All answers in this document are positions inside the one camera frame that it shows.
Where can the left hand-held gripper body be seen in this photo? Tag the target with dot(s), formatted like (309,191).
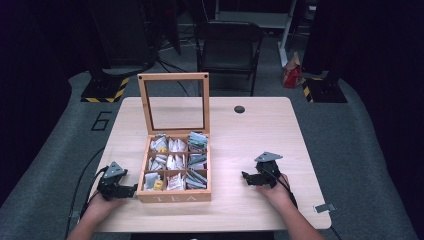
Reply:
(114,170)

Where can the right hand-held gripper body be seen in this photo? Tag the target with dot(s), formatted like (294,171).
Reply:
(268,166)

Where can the wooden tea box with lid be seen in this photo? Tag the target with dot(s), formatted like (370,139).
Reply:
(173,197)

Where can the person's right hand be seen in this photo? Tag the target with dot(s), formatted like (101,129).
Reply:
(276,196)

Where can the person's left hand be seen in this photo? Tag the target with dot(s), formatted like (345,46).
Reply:
(103,206)

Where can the white tea packets with yellow labels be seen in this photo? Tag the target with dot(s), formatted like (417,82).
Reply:
(156,161)

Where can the white tea packets with red print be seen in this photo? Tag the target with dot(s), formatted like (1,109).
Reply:
(176,162)

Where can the grey-green tea packets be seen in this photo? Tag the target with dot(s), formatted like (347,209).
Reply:
(197,160)

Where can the black table grommet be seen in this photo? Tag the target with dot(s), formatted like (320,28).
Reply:
(239,109)

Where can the striped black stand base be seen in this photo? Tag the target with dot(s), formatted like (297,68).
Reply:
(325,90)
(105,89)

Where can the red paper bag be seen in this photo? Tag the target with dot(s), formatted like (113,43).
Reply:
(292,75)

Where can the black folding chair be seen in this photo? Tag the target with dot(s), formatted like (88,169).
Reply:
(230,50)

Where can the white desk leg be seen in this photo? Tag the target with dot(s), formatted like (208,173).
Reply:
(286,36)

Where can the dark equipment stand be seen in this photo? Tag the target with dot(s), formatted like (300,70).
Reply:
(123,33)

